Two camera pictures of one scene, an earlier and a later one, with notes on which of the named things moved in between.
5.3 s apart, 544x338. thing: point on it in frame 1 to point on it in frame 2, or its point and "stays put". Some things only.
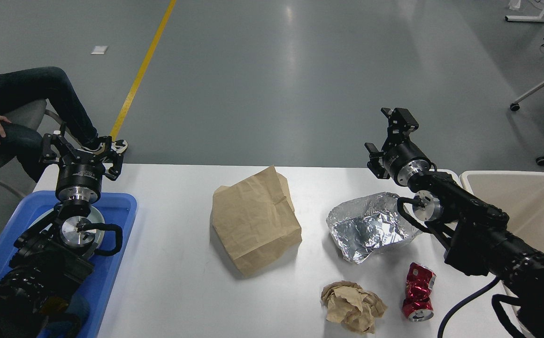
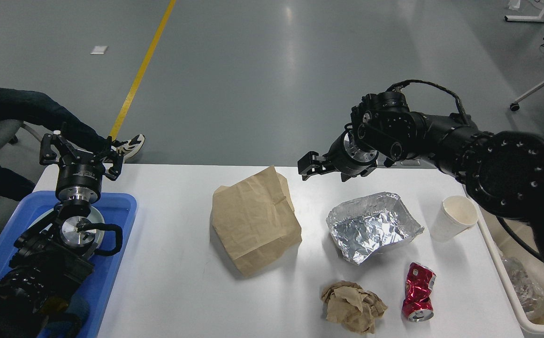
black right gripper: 401,158 to 347,157
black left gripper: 80,172 stays put
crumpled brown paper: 348,303 stays put
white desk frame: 541,18 stays put
